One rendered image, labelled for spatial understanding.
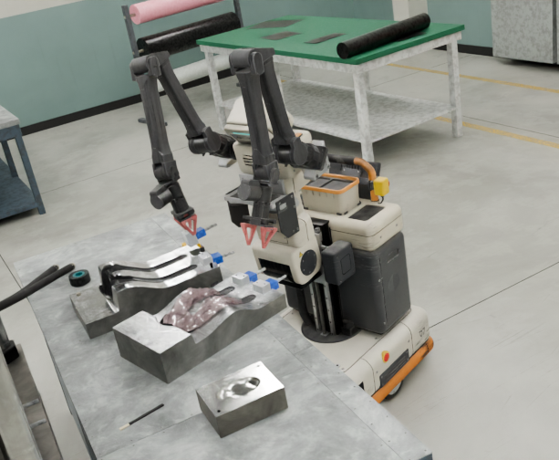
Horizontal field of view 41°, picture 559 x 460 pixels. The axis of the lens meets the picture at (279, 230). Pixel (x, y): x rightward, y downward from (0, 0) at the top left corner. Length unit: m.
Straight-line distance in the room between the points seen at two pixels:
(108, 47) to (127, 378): 7.18
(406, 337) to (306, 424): 1.36
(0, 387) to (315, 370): 1.05
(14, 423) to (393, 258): 2.03
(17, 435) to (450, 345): 2.54
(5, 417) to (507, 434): 2.17
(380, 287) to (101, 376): 1.25
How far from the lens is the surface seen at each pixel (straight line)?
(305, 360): 2.22
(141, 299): 2.59
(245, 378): 2.08
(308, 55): 5.85
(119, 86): 9.33
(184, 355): 2.26
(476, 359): 3.54
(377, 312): 3.14
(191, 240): 2.75
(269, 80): 2.44
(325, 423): 1.98
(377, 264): 3.03
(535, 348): 3.61
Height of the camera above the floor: 2.05
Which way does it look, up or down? 24 degrees down
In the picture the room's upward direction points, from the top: 10 degrees counter-clockwise
